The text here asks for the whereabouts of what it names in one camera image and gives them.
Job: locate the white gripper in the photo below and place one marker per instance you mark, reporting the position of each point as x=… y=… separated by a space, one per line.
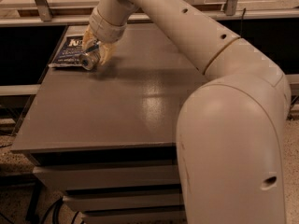
x=105 y=32

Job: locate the silver blue redbull can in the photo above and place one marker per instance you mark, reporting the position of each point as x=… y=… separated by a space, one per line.
x=89 y=57

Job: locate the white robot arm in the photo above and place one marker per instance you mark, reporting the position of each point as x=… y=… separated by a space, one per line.
x=230 y=130

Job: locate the blue Kettle chip bag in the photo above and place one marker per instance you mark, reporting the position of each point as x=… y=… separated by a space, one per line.
x=69 y=53

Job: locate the grey drawer cabinet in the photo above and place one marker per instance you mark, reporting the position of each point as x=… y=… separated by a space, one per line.
x=106 y=138

